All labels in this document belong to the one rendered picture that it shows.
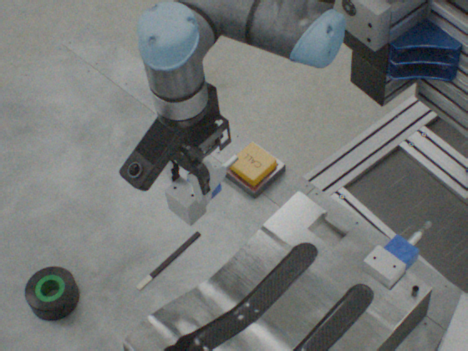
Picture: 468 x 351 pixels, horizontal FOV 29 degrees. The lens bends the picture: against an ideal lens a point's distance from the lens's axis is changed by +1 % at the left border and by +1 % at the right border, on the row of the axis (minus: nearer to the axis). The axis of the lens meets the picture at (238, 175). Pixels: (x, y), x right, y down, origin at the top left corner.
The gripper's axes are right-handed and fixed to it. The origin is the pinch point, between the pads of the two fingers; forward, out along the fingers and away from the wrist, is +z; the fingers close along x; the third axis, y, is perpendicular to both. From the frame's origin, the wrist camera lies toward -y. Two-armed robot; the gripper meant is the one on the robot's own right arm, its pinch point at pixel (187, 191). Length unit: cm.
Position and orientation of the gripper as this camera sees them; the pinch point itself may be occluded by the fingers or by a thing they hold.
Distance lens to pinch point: 139.2
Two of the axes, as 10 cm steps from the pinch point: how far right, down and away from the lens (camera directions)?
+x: -7.2, -5.4, 4.4
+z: 0.7, 5.7, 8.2
